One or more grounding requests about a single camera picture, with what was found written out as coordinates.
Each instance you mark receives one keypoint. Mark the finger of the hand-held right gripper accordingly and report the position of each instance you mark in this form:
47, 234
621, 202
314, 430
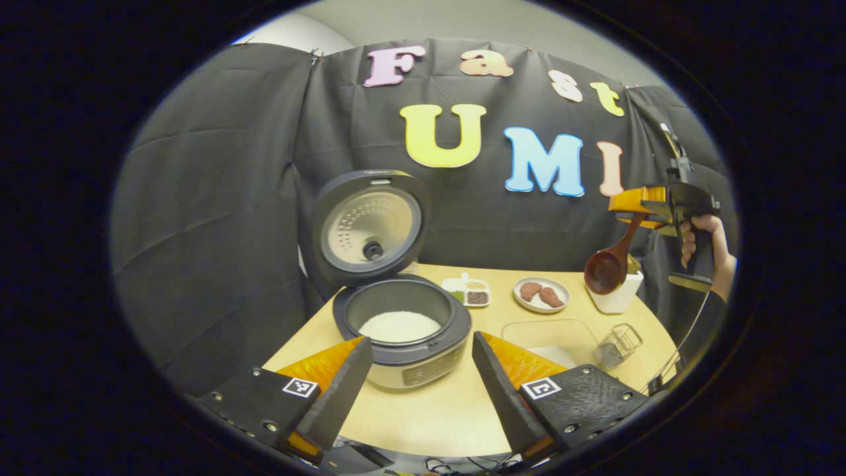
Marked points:
667, 229
638, 199

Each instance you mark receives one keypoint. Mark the white divided bean dish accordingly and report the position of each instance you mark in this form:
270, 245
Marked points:
466, 291

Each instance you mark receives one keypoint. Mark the grey rice cooker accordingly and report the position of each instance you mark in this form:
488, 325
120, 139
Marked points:
410, 363

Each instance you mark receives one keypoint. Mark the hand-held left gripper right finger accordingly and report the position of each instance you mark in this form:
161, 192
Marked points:
502, 396

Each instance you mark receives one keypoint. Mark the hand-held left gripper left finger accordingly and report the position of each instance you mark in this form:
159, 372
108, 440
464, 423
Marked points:
340, 390

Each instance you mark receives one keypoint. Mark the white toaster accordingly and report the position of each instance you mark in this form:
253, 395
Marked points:
618, 301

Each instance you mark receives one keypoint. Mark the clear plastic rice box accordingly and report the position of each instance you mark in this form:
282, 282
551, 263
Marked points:
542, 337

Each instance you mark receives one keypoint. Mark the brown meat piece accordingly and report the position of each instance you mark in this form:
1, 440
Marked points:
530, 291
552, 297

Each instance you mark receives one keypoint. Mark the white round plate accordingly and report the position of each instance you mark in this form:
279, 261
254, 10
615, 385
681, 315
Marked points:
529, 305

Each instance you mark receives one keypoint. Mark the white rice heap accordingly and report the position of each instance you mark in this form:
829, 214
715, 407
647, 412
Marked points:
400, 327

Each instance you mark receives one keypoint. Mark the brown wooden spoon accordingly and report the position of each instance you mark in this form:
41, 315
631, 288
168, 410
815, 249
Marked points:
605, 268

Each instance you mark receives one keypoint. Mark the black backdrop cloth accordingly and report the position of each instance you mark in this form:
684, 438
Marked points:
218, 218

